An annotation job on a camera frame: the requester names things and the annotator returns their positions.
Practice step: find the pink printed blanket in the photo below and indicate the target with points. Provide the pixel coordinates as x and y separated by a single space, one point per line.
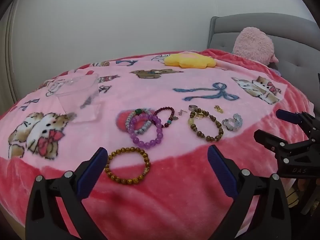
175 192

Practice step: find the grey upholstered headboard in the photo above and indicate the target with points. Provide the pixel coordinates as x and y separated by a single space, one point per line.
295 50

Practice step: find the pink plush toy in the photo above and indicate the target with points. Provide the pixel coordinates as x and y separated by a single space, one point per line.
252 45

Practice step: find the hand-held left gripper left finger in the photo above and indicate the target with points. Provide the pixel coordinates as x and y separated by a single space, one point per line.
92 165

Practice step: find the clear plastic container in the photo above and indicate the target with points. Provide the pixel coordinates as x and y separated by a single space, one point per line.
75 97

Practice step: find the yellow flower cushion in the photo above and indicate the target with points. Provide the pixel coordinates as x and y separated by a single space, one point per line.
190 60

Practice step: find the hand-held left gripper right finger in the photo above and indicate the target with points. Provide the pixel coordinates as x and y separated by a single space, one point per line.
220 165

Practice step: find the small silver earring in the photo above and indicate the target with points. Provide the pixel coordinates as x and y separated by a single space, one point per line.
182 112

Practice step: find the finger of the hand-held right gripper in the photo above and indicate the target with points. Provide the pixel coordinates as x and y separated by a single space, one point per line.
267 138
287 116

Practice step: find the gold earring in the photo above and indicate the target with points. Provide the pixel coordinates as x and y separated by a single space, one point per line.
218 109

